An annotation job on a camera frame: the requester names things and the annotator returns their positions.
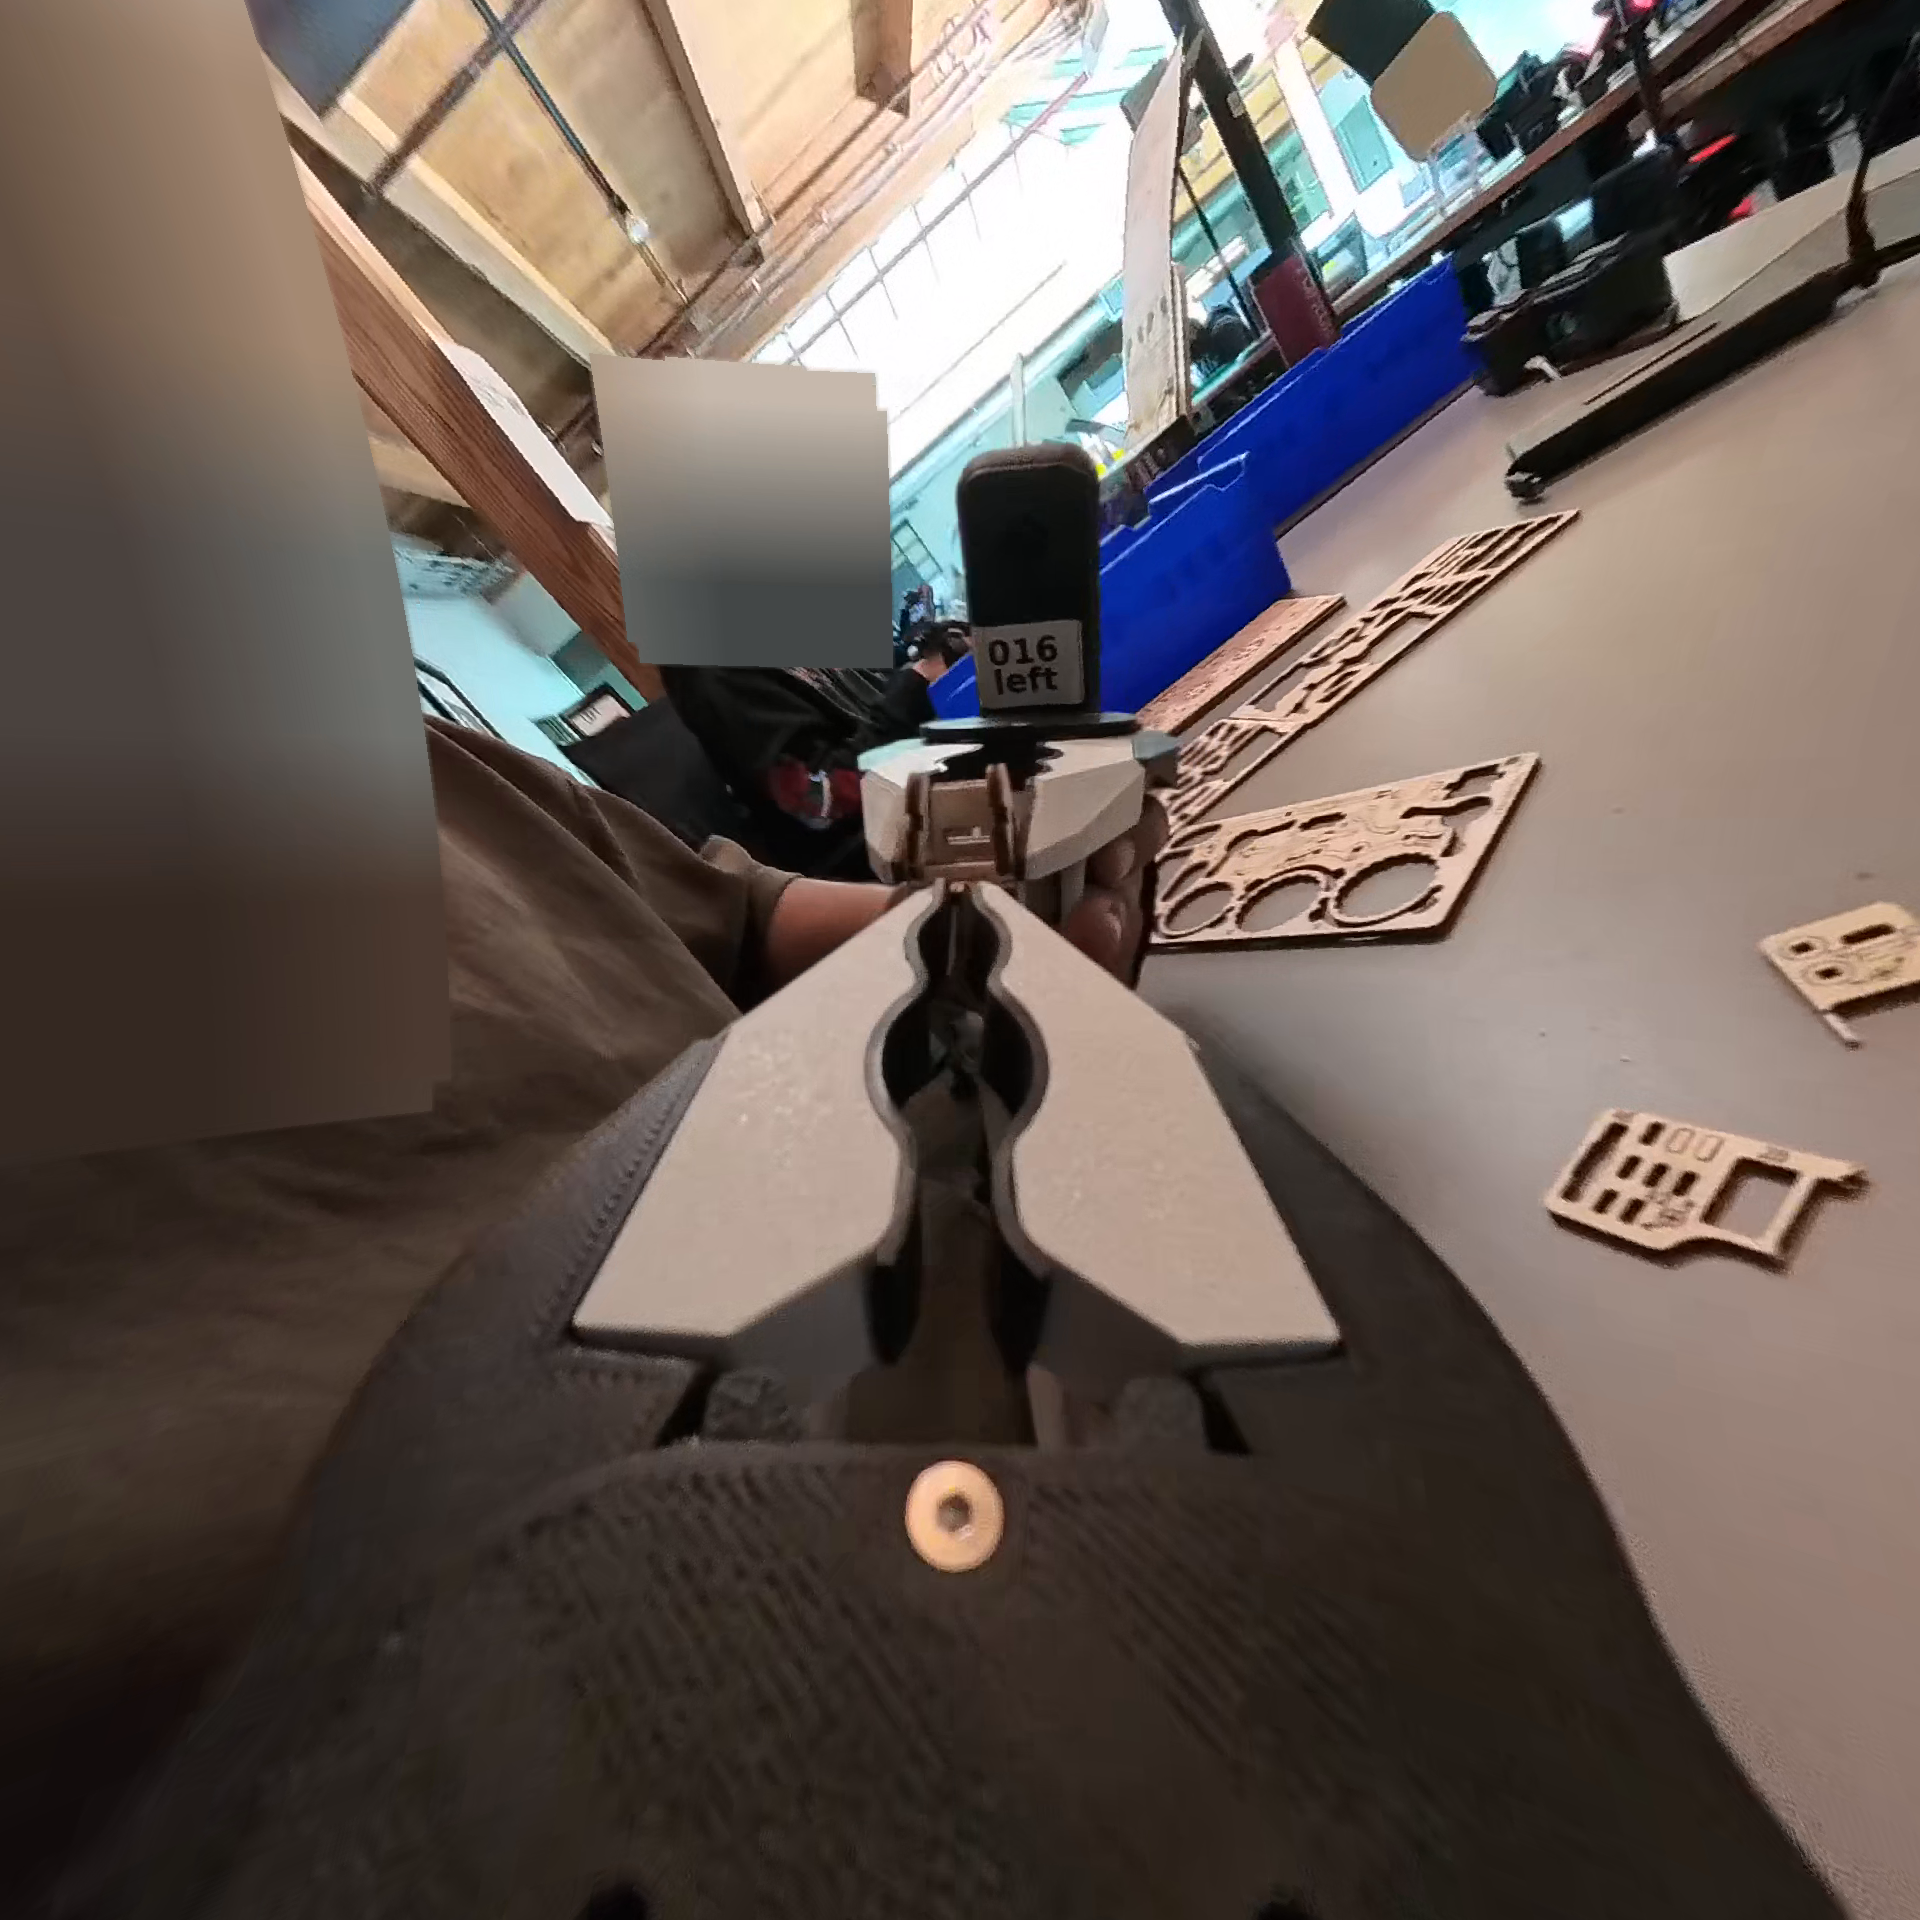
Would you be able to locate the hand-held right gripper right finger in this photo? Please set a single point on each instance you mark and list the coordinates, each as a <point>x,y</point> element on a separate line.
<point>1156,1201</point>

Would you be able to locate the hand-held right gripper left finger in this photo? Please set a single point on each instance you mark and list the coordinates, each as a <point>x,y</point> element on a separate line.
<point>750,1201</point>

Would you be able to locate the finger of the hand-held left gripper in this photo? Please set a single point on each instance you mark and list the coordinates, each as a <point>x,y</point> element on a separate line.
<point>887,825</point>
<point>1088,809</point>

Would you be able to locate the small wooden box assembly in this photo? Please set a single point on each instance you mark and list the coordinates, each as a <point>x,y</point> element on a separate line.
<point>968,832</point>

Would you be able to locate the person's left forearm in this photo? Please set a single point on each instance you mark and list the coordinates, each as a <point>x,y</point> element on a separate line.
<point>819,922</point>

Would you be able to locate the person's left hand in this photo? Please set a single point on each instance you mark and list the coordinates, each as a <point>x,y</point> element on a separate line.
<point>1126,901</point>

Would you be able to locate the dark wooden puzzle sheet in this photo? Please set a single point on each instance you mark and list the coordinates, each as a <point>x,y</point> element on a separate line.
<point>1260,661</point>

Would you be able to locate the upright printed board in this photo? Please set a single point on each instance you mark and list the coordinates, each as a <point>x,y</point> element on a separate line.
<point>1157,255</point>

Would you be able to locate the wooden puzzle sheet gear holes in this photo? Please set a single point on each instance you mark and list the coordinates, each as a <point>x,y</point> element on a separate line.
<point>1478,840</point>

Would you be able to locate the small wooden fret slotted holes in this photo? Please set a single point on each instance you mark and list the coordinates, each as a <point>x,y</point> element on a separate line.
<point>1589,1184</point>

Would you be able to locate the long wooden puzzle sheet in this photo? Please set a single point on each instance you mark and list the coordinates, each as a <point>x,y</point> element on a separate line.
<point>1516,548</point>

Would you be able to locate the black charging dock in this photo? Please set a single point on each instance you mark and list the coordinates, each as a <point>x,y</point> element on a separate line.
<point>1575,301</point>

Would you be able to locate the black flat bar device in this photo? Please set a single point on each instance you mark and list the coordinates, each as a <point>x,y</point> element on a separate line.
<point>1664,390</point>

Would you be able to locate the small wooden fret round holes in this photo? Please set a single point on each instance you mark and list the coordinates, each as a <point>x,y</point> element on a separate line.
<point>1822,968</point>

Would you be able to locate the grey flat board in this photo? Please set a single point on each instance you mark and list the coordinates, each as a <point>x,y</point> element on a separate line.
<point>1787,247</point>

